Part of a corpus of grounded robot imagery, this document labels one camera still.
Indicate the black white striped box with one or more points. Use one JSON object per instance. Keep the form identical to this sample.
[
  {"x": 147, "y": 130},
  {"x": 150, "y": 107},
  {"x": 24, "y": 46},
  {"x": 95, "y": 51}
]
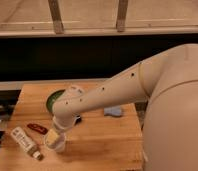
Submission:
[{"x": 78, "y": 119}]

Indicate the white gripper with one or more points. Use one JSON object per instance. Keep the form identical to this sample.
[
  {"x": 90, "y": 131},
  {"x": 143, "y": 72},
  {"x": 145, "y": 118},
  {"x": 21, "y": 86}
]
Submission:
[{"x": 61, "y": 126}]

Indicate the green ceramic bowl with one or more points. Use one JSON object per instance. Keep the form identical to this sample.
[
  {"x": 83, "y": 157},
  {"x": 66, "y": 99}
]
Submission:
[{"x": 52, "y": 98}]

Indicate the translucent white cup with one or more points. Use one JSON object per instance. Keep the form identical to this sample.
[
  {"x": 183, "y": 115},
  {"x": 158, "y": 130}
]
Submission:
[{"x": 59, "y": 145}]

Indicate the red small packet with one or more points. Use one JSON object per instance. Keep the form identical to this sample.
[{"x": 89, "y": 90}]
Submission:
[{"x": 38, "y": 128}]

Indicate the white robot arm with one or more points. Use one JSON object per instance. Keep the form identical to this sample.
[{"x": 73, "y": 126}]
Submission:
[{"x": 168, "y": 82}]

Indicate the white tube bottle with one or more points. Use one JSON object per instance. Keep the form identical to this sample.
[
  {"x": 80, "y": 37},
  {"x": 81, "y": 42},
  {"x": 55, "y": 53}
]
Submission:
[{"x": 26, "y": 143}]

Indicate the blue cloth piece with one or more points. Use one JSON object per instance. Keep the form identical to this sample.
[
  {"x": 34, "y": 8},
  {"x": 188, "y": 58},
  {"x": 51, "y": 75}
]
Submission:
[{"x": 115, "y": 111}]

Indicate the wooden table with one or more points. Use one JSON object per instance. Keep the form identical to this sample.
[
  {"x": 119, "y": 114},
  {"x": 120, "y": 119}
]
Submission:
[{"x": 98, "y": 143}]

